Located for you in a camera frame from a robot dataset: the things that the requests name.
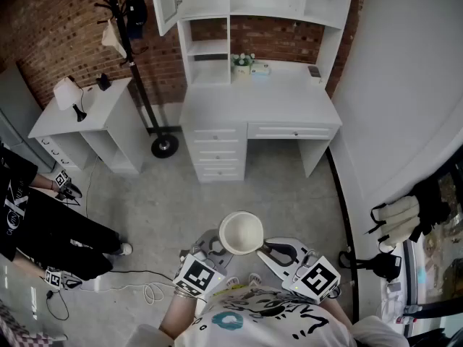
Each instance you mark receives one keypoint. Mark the person's slipper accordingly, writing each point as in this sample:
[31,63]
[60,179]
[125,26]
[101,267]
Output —
[255,279]
[232,283]

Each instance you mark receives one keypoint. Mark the black framed glass door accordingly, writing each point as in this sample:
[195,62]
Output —
[445,266]

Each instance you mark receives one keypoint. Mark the person's left slipper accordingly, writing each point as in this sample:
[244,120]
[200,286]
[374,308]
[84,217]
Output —
[232,283]

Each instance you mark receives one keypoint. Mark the small black device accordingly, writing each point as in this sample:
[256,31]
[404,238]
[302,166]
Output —
[103,82]

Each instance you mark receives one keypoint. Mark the black jacket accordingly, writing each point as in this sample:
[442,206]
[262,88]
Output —
[432,204]

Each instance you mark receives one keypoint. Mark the grey metal cabinet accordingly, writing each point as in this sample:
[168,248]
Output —
[18,121]

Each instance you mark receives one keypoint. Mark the beige hat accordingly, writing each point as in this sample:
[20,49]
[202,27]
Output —
[110,36]

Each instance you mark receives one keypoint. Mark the clear plastic bottle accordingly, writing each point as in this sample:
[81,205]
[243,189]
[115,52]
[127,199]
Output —
[410,318]

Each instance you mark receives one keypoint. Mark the white shade table lamp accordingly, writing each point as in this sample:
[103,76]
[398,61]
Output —
[67,92]

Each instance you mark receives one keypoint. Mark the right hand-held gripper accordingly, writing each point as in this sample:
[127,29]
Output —
[320,278]

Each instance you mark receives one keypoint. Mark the person's left forearm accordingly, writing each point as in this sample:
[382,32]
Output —
[177,316]

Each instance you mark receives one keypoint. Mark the black floor strip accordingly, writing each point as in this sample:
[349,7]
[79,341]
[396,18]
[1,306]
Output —
[347,222]

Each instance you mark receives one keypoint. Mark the white pot with flowers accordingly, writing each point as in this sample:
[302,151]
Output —
[241,72]

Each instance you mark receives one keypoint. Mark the white side cabinet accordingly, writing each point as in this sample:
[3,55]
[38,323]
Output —
[97,110]

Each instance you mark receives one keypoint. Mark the person's white printed shirt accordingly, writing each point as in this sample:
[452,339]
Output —
[271,324]

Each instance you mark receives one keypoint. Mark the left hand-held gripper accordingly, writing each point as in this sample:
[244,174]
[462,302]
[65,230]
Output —
[197,277]

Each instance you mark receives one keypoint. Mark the black shoulder bag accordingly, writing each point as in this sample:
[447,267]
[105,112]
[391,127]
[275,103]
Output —
[383,266]

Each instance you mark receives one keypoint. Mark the black cap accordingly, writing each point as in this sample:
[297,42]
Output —
[135,16]

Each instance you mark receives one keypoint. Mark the person's right forearm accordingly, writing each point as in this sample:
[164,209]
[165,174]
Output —
[336,311]

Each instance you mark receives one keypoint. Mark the ribbed glass cabinet door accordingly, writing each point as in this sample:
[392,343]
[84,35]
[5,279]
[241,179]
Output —
[164,2]

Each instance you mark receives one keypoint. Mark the white drawer front with knob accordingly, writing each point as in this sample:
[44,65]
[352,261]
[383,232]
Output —
[217,155]
[216,136]
[219,172]

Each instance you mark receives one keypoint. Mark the brown and white mug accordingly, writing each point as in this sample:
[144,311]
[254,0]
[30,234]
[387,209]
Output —
[240,231]

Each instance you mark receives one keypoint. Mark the pale tissue box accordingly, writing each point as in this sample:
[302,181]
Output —
[260,70]

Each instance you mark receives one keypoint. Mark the person's right slipper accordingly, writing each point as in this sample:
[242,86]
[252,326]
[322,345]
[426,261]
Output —
[255,279]

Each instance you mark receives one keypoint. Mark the black coat rack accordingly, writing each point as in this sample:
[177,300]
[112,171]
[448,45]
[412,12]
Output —
[139,85]

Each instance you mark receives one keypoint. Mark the cream backpack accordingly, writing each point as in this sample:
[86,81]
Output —
[396,219]

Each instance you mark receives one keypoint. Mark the white desk with hutch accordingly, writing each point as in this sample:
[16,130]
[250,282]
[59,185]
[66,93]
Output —
[260,103]

